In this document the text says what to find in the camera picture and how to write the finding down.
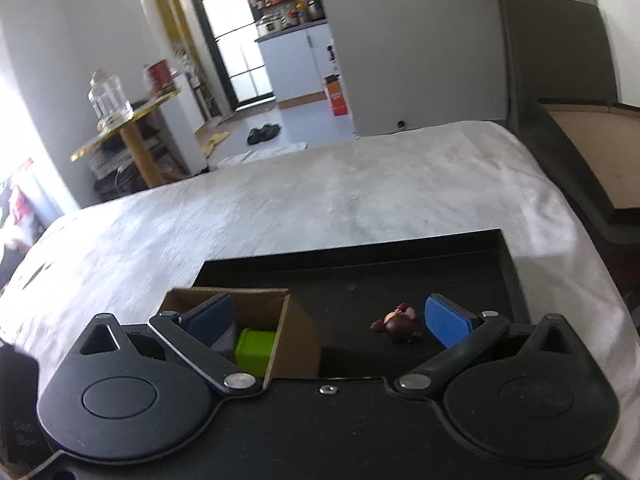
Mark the brown round-headed figurine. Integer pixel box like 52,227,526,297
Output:
370,304,422,341

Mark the brown cardboard box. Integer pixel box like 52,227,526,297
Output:
158,287,321,382

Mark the grey toy bin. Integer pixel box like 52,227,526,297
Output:
210,324,238,362

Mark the green toy bin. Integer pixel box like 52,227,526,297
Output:
234,328,276,377

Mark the black tray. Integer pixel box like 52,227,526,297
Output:
194,230,530,378

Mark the gold round side table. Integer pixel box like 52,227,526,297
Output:
70,90,180,188

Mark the black slippers pair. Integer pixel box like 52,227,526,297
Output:
246,124,281,146

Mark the clear glass jar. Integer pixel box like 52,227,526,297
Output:
88,68,134,132

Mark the red tin can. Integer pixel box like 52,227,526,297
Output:
146,60,176,96

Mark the dark framed board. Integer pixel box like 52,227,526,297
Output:
501,0,639,245

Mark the orange cardboard box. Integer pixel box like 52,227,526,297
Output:
323,74,348,117

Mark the white kitchen cabinet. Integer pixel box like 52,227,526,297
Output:
256,21,334,108

